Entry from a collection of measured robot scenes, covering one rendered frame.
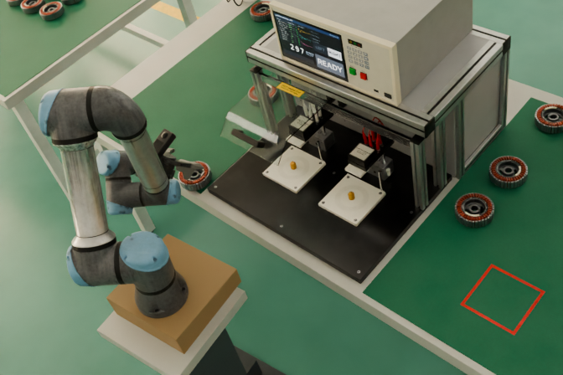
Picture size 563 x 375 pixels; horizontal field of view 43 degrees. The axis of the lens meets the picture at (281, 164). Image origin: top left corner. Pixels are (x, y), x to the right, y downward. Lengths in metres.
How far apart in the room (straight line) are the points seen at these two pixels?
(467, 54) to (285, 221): 0.74
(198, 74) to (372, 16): 1.08
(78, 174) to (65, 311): 1.48
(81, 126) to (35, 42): 1.65
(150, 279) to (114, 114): 0.45
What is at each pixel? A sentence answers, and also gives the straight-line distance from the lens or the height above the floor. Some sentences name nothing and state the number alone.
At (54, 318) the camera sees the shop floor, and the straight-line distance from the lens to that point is 3.30.
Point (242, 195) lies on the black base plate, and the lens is 2.32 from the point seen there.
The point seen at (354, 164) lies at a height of 0.89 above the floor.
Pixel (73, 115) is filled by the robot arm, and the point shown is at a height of 1.39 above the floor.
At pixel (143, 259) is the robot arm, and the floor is 1.05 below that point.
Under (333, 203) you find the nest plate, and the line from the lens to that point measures 2.21.
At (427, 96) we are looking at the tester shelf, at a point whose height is 1.11.
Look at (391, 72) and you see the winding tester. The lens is 1.92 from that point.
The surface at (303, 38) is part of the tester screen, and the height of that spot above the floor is 1.24.
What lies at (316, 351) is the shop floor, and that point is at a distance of 2.83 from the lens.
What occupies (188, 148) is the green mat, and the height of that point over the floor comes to 0.75.
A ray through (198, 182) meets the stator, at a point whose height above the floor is 0.79.
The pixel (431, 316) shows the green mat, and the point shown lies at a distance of 1.99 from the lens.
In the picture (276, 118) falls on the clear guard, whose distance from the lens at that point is 2.10.
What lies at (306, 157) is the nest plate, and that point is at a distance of 2.36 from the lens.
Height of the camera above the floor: 2.46
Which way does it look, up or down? 45 degrees down
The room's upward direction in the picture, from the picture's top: 15 degrees counter-clockwise
